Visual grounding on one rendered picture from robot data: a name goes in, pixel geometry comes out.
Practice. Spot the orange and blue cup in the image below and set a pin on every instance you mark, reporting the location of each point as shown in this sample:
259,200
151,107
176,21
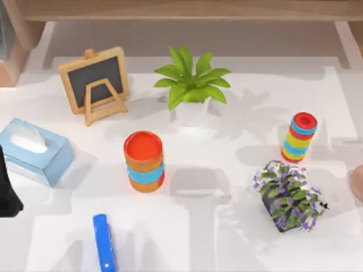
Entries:
144,164

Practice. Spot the green plant in white pot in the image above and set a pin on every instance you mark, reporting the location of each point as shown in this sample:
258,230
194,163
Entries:
190,85

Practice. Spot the wooden framed blackboard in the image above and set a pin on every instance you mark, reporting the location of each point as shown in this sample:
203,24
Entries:
93,78

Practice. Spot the stack of coloured rings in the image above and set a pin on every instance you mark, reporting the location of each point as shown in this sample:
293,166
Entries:
299,139

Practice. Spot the purple flowers in dark pot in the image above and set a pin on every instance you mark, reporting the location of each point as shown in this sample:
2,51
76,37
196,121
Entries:
289,195

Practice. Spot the wooden shelf unit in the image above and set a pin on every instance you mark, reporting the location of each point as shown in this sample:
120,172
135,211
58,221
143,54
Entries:
181,11

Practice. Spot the light blue tissue box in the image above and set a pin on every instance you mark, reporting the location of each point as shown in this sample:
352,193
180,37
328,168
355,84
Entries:
34,158

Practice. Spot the salmon-coloured object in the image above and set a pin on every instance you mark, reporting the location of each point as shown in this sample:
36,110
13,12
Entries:
358,181

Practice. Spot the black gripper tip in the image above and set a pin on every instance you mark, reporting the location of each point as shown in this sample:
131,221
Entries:
6,195

